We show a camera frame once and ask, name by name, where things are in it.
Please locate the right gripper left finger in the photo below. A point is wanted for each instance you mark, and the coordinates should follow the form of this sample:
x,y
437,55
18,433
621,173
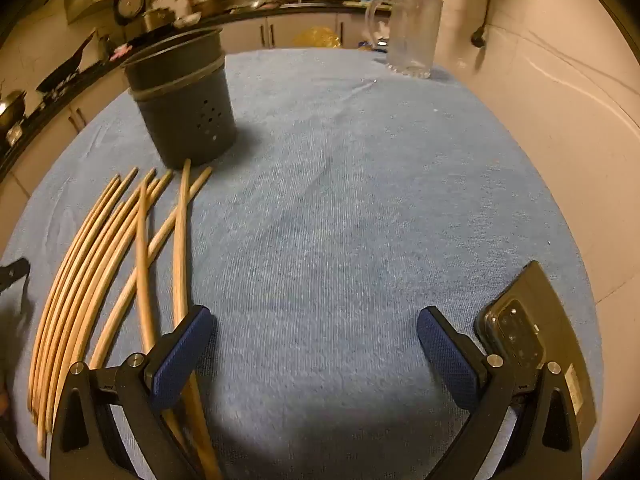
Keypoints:
x,y
86,443

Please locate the black smartphone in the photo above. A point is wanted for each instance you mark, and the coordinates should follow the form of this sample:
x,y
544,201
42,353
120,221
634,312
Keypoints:
x,y
527,326

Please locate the black wok pan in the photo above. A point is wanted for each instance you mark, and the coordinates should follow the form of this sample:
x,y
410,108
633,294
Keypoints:
x,y
65,70

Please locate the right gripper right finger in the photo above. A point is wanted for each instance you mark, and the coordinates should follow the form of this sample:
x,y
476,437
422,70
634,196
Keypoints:
x,y
544,443

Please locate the steel pot with lid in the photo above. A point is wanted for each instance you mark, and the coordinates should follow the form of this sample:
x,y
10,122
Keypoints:
x,y
12,110

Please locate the clear glass beer mug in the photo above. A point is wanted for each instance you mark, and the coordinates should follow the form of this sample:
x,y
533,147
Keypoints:
x,y
411,44

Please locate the yellow plastic bag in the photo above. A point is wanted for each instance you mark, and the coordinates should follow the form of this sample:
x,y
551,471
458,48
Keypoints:
x,y
317,37

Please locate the blue towel table mat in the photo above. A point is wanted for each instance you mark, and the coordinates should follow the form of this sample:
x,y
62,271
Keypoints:
x,y
353,198

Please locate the dark utensil holder cup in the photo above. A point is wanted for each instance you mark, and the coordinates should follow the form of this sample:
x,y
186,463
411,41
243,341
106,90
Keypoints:
x,y
180,87

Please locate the black rice cooker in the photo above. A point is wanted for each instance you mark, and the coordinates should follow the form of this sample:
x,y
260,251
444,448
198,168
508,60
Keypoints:
x,y
137,14

